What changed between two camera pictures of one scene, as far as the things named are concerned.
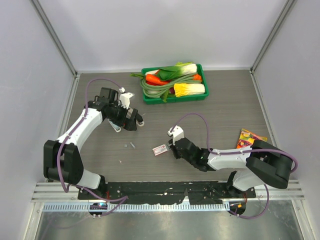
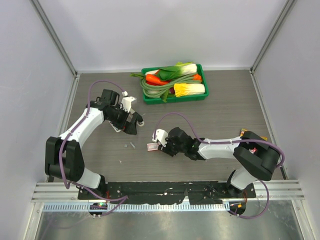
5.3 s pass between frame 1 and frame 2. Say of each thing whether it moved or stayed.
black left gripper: stayed
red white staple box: moved
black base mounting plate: stayed
